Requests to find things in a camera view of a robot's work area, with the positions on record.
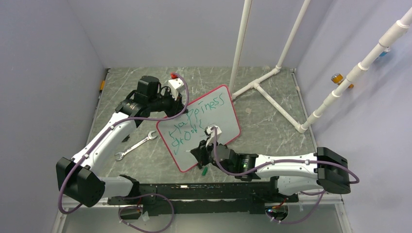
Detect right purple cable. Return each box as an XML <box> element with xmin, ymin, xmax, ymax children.
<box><xmin>209</xmin><ymin>126</ymin><xmax>360</xmax><ymax>225</ymax></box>

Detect orange wall knob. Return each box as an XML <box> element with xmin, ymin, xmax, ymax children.
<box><xmin>331</xmin><ymin>73</ymin><xmax>343</xmax><ymax>85</ymax></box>

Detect green marker cap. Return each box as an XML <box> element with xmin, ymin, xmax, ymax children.
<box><xmin>201</xmin><ymin>167</ymin><xmax>208</xmax><ymax>176</ymax></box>

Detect purple cable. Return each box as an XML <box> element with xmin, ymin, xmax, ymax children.
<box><xmin>209</xmin><ymin>126</ymin><xmax>360</xmax><ymax>225</ymax></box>
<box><xmin>58</xmin><ymin>72</ymin><xmax>190</xmax><ymax>233</ymax></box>

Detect pink framed whiteboard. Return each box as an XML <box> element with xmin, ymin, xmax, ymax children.
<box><xmin>156</xmin><ymin>85</ymin><xmax>240</xmax><ymax>173</ymax></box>

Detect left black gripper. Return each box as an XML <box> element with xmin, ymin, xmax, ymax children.
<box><xmin>148</xmin><ymin>86</ymin><xmax>188</xmax><ymax>119</ymax></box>

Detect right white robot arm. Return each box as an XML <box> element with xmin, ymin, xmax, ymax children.
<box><xmin>190</xmin><ymin>140</ymin><xmax>353</xmax><ymax>201</ymax></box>

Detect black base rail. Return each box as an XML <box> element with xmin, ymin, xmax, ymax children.
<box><xmin>107</xmin><ymin>181</ymin><xmax>299</xmax><ymax>216</ymax></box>

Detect aluminium extrusion rail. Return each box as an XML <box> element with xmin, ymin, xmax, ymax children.
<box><xmin>62</xmin><ymin>195</ymin><xmax>108</xmax><ymax>208</ymax></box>

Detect silver open-end wrench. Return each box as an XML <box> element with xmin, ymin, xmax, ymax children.
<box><xmin>114</xmin><ymin>131</ymin><xmax>157</xmax><ymax>162</ymax></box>

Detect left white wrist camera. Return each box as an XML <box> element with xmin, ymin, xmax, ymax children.
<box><xmin>168</xmin><ymin>72</ymin><xmax>186</xmax><ymax>100</ymax></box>

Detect white PVC pipe frame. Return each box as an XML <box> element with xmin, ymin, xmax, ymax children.
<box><xmin>228</xmin><ymin>0</ymin><xmax>331</xmax><ymax>133</ymax></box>

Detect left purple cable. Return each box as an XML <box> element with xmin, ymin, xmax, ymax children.
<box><xmin>58</xmin><ymin>72</ymin><xmax>190</xmax><ymax>233</ymax></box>

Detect blue wall knob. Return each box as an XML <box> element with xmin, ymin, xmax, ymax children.
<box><xmin>379</xmin><ymin>47</ymin><xmax>390</xmax><ymax>57</ymax></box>

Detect white diagonal pipe rail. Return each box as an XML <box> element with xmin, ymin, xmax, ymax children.
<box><xmin>299</xmin><ymin>9</ymin><xmax>412</xmax><ymax>133</ymax></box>

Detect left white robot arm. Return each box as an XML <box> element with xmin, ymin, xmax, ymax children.
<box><xmin>56</xmin><ymin>72</ymin><xmax>189</xmax><ymax>214</ymax></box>

